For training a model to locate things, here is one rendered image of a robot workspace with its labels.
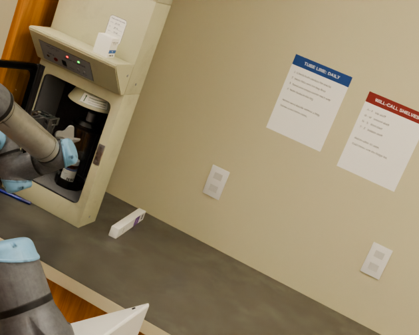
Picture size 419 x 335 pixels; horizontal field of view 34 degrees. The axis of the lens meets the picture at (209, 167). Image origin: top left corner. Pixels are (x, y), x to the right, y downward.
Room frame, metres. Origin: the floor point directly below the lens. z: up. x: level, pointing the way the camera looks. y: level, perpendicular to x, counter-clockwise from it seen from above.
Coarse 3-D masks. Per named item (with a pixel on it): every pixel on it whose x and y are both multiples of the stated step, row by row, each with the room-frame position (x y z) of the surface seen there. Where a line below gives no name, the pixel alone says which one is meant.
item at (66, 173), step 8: (72, 120) 2.23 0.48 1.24; (88, 128) 2.20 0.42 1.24; (80, 136) 2.20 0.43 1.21; (88, 136) 2.20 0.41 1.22; (96, 136) 2.23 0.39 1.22; (80, 144) 2.20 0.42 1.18; (88, 144) 2.21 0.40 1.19; (80, 152) 2.20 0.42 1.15; (88, 152) 2.22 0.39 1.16; (80, 160) 2.21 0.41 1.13; (88, 160) 2.23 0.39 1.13; (64, 168) 2.21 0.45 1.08; (72, 168) 2.20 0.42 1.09; (80, 168) 2.21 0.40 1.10; (64, 176) 2.20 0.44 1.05; (72, 176) 2.20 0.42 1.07; (80, 176) 2.22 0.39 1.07
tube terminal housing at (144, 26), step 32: (64, 0) 2.19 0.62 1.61; (96, 0) 2.16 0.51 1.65; (128, 0) 2.13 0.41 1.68; (64, 32) 2.18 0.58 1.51; (96, 32) 2.15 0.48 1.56; (128, 32) 2.12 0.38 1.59; (160, 32) 2.20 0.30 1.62; (128, 96) 2.14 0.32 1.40; (32, 192) 2.16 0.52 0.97; (96, 192) 2.15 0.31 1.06
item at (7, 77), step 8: (0, 72) 2.04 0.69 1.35; (8, 72) 2.07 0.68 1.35; (16, 72) 2.10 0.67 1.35; (24, 72) 2.13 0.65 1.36; (0, 80) 2.05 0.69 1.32; (8, 80) 2.08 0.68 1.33; (16, 80) 2.11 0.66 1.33; (24, 80) 2.14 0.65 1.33; (8, 88) 2.09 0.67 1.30; (16, 88) 2.12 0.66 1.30; (24, 88) 2.15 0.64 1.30; (16, 96) 2.13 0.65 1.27
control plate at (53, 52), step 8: (40, 40) 2.10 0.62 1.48; (48, 48) 2.10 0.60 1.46; (56, 48) 2.08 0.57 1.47; (48, 56) 2.14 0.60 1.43; (56, 56) 2.11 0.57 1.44; (64, 56) 2.09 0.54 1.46; (72, 56) 2.07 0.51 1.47; (72, 64) 2.10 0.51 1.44; (80, 64) 2.08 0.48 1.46; (88, 64) 2.05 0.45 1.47; (80, 72) 2.11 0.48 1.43; (88, 72) 2.08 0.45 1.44
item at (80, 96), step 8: (80, 88) 2.19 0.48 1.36; (72, 96) 2.18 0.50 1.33; (80, 96) 2.17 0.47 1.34; (88, 96) 2.17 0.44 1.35; (96, 96) 2.17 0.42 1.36; (80, 104) 2.16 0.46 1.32; (88, 104) 2.16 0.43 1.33; (96, 104) 2.16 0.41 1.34; (104, 104) 2.18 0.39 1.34; (104, 112) 2.17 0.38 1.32
